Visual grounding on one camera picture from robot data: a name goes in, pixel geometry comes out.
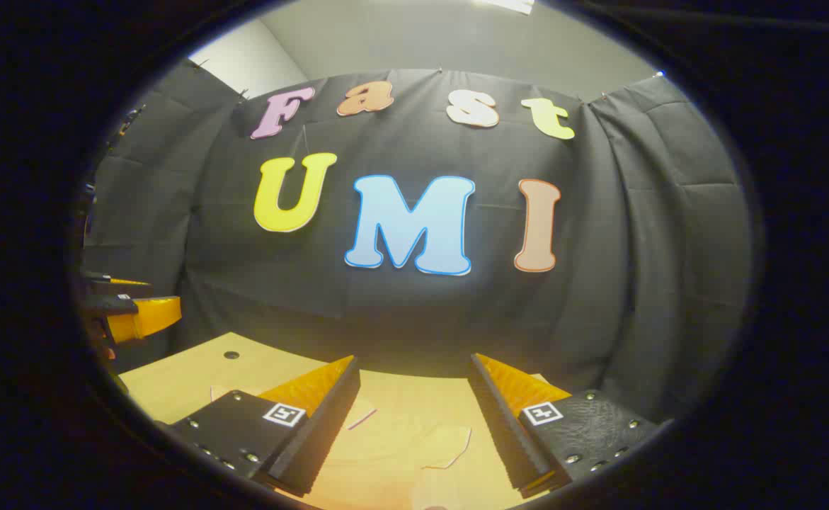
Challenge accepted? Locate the black backdrop cloth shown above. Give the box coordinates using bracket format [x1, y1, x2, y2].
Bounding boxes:
[78, 60, 755, 426]

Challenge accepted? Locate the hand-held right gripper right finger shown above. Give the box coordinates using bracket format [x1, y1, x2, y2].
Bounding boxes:
[467, 352, 666, 500]

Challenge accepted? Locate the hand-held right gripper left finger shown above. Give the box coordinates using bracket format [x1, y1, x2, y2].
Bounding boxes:
[166, 354, 362, 498]

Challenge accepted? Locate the orange T-shirt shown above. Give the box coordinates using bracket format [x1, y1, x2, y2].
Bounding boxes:
[209, 382, 553, 510]

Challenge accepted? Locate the white ceiling light panel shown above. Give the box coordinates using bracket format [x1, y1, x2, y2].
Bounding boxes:
[474, 0, 537, 16]

